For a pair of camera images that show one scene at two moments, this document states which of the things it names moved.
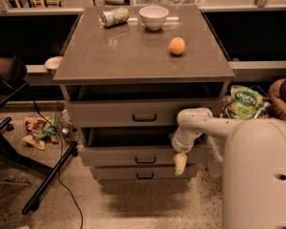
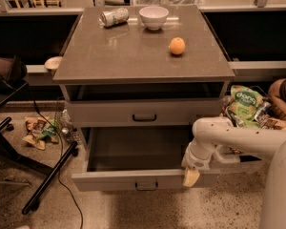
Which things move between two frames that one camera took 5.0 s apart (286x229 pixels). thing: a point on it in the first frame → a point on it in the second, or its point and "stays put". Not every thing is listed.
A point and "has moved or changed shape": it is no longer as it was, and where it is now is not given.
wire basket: (247, 103) stays put
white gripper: (180, 144) → (194, 161)
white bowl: (153, 16) stays put
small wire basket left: (65, 126) stays put
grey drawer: (122, 146) has moved or changed shape
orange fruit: (177, 46) stays put
